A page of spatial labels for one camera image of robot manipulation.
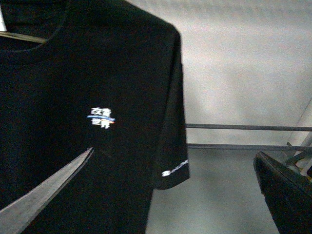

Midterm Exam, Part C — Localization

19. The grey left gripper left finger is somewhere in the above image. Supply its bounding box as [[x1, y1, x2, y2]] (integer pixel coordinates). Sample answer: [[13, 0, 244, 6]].
[[0, 148, 94, 234]]

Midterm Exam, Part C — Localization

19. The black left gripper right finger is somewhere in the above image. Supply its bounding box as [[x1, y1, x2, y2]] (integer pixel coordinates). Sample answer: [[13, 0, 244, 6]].
[[253, 152, 312, 234]]

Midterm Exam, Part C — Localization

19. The black printed t-shirt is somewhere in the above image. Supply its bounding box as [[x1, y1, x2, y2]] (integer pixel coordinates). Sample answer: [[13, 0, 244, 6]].
[[0, 0, 190, 234]]

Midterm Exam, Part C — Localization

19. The grey metal drying rack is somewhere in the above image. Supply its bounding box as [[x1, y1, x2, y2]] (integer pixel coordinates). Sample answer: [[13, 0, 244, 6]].
[[187, 102, 312, 171]]

